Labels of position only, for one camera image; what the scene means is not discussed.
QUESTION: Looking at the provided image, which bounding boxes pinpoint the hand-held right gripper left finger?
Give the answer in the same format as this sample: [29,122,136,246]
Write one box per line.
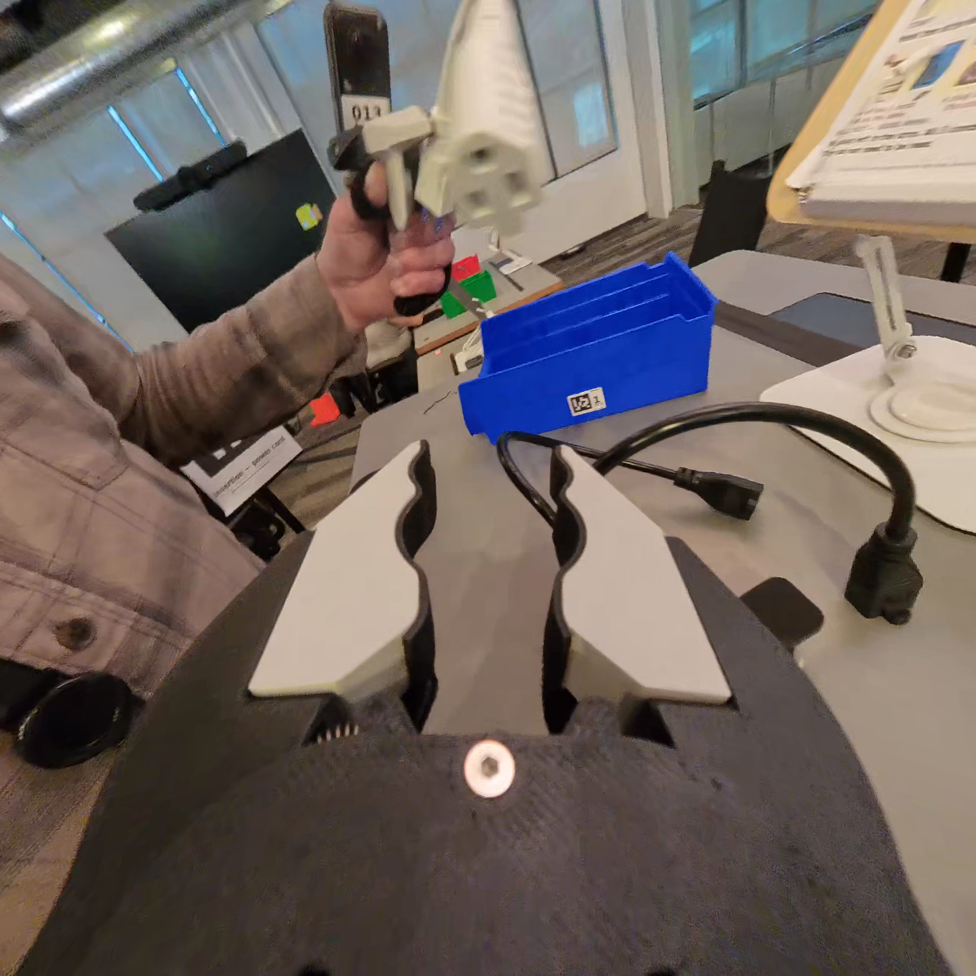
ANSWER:
[248,439,439,725]

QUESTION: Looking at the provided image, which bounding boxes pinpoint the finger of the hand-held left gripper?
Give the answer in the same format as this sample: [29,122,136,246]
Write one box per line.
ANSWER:
[431,0,544,157]

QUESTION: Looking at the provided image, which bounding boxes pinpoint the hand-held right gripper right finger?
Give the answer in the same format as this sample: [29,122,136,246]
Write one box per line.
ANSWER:
[541,444,735,733]

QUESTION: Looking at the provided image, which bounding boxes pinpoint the black extension cord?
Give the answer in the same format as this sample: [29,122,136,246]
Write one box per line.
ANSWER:
[496,402,925,628]

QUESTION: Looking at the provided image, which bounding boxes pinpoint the black tape strip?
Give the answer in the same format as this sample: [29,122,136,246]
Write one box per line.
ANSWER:
[713,301,836,371]

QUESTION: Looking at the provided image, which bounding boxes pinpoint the person's left hand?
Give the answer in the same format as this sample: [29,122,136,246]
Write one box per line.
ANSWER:
[315,171,459,332]

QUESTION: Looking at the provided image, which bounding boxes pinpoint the white printed sign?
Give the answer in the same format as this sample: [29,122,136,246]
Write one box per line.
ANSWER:
[180,427,303,518]

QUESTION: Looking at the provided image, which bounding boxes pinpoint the black webcam bar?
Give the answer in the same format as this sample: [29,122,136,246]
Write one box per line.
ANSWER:
[133,141,249,213]

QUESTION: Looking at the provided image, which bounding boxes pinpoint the grey side table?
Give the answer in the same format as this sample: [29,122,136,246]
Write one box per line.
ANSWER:
[412,248,565,355]

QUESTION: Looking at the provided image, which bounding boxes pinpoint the black monitor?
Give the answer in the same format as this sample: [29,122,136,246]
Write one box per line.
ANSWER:
[103,128,344,337]

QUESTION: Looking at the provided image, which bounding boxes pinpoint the blue plastic bin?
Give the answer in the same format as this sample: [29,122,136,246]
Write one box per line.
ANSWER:
[457,250,719,442]

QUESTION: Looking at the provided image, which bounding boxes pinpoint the white document stand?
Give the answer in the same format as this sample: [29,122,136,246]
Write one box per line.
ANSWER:
[758,232,976,535]

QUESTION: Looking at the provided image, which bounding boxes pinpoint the black round device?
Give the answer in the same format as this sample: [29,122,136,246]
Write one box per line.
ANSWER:
[0,659,142,770]

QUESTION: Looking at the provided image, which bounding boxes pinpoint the wooden board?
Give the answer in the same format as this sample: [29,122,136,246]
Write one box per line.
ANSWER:
[766,0,976,247]

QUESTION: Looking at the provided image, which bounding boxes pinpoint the dark desk mat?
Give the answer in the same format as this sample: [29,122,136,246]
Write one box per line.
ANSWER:
[770,290,976,352]

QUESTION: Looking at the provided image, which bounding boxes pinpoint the printed paper sheets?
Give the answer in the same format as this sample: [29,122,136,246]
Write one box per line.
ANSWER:
[787,0,976,224]

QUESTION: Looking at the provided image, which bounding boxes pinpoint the silver ceiling duct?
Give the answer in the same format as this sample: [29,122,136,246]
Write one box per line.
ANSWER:
[0,0,298,138]

